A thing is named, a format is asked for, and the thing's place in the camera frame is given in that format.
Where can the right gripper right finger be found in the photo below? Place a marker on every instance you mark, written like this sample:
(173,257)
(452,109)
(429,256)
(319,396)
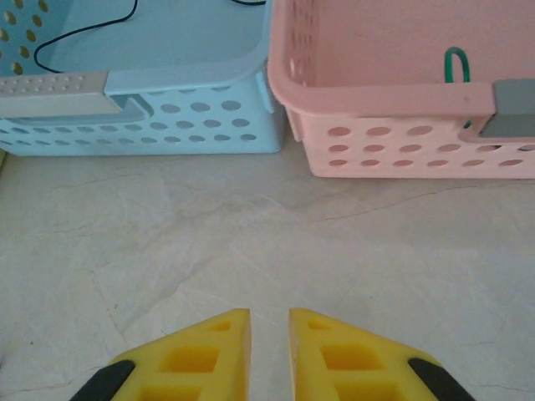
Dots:
(317,346)

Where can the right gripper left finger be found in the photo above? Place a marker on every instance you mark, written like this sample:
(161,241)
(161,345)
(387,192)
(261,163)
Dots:
(225,346)

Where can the pile of coloured rubber bands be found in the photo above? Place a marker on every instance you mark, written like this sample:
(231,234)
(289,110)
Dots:
(446,67)

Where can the blue plastic basket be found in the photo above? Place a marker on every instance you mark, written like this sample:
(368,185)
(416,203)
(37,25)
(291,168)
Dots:
(167,50)

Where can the pink plastic basket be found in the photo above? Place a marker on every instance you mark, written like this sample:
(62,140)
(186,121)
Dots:
(376,42)

